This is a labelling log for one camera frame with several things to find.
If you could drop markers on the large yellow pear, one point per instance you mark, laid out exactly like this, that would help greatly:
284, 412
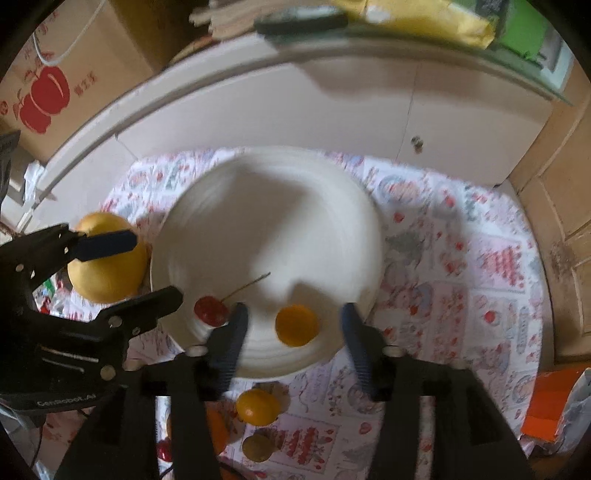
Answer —
111, 277

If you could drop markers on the printed patchwork tablecloth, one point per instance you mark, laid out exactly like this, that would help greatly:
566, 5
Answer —
438, 277

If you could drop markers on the brown-green round fruit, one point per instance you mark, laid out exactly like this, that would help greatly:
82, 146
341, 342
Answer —
258, 446

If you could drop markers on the metal cabinet knob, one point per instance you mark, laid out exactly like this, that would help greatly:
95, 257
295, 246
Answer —
418, 142

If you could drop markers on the stack of beige sheets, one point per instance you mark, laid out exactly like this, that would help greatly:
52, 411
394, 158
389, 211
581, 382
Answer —
231, 21

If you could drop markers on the white crumpled paper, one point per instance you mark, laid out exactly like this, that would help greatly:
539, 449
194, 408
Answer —
32, 182

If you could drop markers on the white cabinet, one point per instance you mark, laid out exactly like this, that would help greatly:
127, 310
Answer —
323, 106

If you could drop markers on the black tape roll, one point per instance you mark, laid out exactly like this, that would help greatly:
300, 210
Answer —
300, 23

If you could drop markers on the green box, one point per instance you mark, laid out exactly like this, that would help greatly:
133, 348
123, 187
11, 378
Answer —
521, 27

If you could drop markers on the medium orange tangerine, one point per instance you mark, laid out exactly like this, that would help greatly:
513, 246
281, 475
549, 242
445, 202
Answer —
217, 431

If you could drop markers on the cardboard box with apple print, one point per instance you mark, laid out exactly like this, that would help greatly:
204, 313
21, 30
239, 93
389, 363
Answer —
92, 69

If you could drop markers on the yellow wipes packet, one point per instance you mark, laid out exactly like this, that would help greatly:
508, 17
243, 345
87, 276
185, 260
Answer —
438, 23

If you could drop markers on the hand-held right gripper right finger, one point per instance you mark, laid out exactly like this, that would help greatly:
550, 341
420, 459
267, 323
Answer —
353, 341

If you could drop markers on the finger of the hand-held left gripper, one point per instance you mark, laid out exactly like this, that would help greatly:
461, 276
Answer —
108, 244
147, 309

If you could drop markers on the white frame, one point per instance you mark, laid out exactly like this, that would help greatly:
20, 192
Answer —
558, 64

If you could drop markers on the white plastic bag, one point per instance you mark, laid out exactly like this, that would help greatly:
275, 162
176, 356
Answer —
577, 415

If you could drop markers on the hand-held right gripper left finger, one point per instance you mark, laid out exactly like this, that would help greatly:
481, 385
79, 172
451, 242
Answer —
235, 337

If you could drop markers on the wooden door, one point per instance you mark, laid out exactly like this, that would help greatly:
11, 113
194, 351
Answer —
568, 207

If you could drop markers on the white round plate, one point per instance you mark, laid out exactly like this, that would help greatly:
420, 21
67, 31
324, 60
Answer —
277, 221

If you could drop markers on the small yellow-orange citrus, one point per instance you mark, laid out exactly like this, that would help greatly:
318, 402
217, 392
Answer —
297, 325
258, 407

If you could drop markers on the stemmed small red fruit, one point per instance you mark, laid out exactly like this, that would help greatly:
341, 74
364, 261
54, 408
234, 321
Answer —
210, 311

